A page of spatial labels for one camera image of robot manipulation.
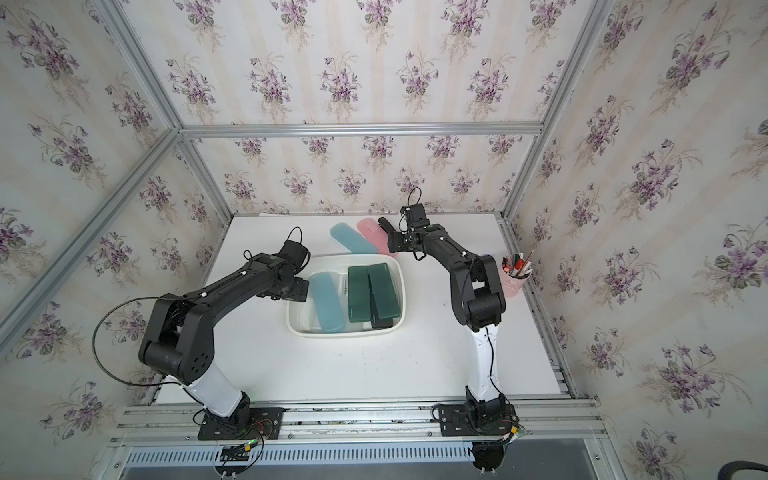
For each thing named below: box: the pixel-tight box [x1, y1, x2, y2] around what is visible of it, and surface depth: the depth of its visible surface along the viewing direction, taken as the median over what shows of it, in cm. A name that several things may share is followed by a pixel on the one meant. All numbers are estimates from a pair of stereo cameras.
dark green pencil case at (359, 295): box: [348, 265, 372, 323], surface depth 95 cm
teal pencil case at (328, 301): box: [310, 271, 346, 333], surface depth 94 cm
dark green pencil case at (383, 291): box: [367, 263, 400, 320], surface depth 95 cm
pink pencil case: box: [357, 217, 399, 257], surface depth 117 cm
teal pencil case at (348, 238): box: [330, 222, 378, 254], surface depth 114 cm
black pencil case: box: [371, 310, 393, 328], surface depth 90 cm
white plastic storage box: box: [286, 254, 407, 338], surface depth 92 cm
